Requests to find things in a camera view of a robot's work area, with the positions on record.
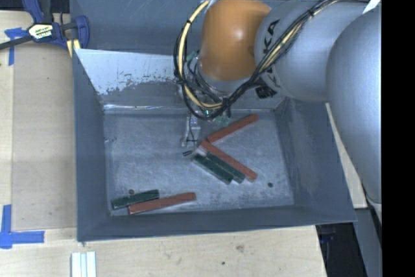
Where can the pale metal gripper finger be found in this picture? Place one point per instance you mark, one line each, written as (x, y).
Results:
(195, 134)
(185, 134)

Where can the pale wood board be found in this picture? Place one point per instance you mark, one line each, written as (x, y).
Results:
(42, 139)

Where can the grey metal bin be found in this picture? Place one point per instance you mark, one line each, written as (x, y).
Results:
(146, 159)

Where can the red-brown flat block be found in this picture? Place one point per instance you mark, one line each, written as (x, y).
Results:
(162, 203)
(230, 160)
(233, 128)

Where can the dark green flat block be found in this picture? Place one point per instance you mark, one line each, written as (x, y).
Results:
(227, 167)
(134, 199)
(212, 168)

